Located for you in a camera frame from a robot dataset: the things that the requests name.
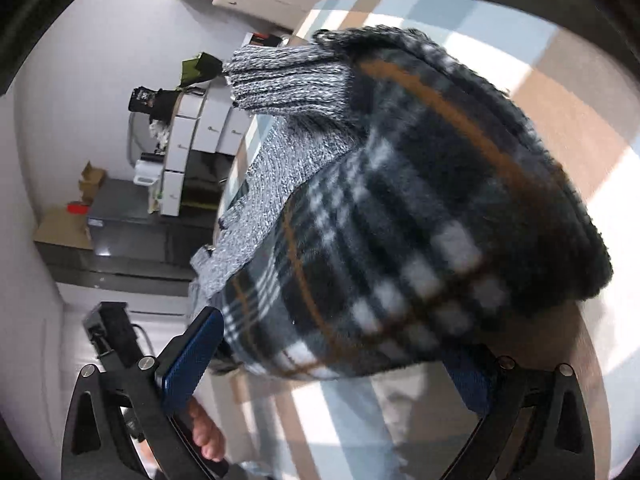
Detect cardboard boxes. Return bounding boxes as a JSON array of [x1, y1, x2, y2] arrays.
[[34, 207, 96, 252]]

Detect green bag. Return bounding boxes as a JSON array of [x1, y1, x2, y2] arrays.
[[181, 52, 222, 86]]

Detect black paper bag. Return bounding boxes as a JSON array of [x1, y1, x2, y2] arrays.
[[127, 86, 182, 128]]

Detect grey oval mirror frame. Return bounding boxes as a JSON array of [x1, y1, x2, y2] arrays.
[[127, 110, 151, 167]]

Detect plaid fleece jacket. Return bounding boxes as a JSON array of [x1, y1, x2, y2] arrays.
[[189, 26, 614, 381]]

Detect dark glass wardrobe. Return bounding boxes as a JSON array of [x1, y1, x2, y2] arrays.
[[34, 240, 196, 297]]

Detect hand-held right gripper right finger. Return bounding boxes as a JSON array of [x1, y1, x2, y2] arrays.
[[440, 344, 597, 480]]

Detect open cardboard box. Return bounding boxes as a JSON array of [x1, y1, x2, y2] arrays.
[[77, 160, 107, 206]]

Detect person's left hand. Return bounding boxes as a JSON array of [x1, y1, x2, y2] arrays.
[[187, 399, 227, 463]]

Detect white desk with drawers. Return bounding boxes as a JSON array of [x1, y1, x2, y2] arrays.
[[159, 91, 251, 217]]

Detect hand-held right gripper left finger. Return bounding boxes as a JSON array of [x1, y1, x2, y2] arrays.
[[61, 305, 231, 480]]

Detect grey refrigerator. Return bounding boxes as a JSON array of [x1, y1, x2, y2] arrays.
[[86, 177, 223, 267]]

